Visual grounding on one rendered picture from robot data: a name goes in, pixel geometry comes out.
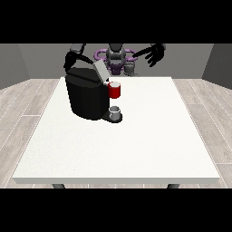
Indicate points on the grey robot trunk purple rings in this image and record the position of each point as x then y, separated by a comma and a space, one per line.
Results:
114, 57

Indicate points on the red pod holder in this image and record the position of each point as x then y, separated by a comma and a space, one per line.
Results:
114, 91

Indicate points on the black coffee machine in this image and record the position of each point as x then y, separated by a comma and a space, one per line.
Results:
86, 96

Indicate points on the small grey cup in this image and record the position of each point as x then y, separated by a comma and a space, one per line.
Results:
114, 113

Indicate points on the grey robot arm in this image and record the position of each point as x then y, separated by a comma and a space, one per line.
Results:
77, 47

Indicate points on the small grey coffee pod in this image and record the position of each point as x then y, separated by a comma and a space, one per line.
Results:
129, 69

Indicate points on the dark table leg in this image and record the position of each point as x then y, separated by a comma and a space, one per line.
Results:
58, 185
173, 185

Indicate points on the pale grey machine lid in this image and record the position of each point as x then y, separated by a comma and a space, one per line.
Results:
101, 70

